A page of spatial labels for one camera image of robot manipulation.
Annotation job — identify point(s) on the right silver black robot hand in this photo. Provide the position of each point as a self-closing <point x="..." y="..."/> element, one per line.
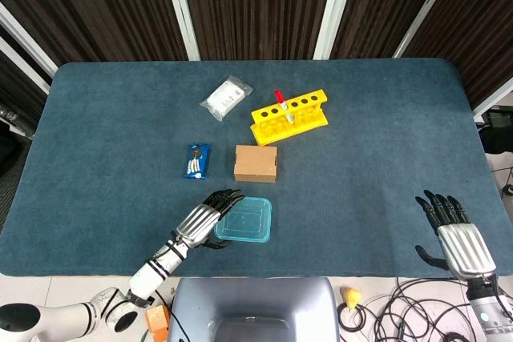
<point x="465" y="246"/>

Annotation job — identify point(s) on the yellow test tube rack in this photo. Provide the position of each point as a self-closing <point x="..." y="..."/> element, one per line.
<point x="256" y="116"/>

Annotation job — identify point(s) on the small brown cardboard box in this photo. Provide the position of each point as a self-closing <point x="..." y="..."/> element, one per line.
<point x="255" y="162"/>

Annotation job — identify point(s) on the orange block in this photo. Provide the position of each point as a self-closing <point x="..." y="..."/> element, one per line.
<point x="157" y="318"/>

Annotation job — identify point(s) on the small yellow toy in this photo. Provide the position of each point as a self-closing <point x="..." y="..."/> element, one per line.
<point x="350" y="297"/>

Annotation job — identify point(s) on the translucent blue plastic container lid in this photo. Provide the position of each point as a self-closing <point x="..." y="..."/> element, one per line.
<point x="246" y="220"/>

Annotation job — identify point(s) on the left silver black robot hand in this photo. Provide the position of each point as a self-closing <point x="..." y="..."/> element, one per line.
<point x="198" y="222"/>

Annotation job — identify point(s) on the red-capped test tube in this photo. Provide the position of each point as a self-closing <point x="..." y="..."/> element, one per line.
<point x="279" y="97"/>

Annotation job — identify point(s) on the white partition post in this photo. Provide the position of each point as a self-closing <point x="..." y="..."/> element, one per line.
<point x="24" y="39"/>
<point x="182" y="9"/>
<point x="425" y="13"/>
<point x="332" y="9"/>

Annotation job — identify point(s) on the grey blue robot torso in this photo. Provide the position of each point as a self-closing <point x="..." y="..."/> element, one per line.
<point x="252" y="298"/>

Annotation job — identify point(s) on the blue felt table cover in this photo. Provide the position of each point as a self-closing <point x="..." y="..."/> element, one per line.
<point x="360" y="178"/>

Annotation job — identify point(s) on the blue cookie packet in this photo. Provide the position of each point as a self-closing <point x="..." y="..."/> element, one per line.
<point x="196" y="162"/>

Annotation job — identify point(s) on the white packet in clear bag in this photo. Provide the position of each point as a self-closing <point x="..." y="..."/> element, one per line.
<point x="224" y="97"/>

